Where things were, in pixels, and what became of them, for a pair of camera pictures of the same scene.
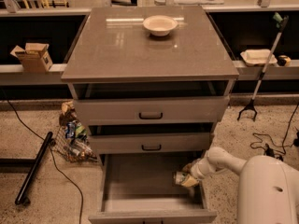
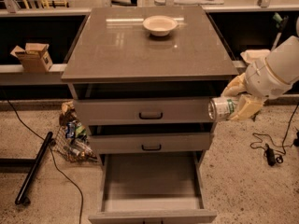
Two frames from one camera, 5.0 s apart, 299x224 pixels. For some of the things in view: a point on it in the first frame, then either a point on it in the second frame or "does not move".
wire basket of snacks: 72,137 does not move
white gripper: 197,170 -> 261,79
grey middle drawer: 149,144 does not move
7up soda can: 177,176 -> 220,109
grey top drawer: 129,111 does not move
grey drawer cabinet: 148,97 does not move
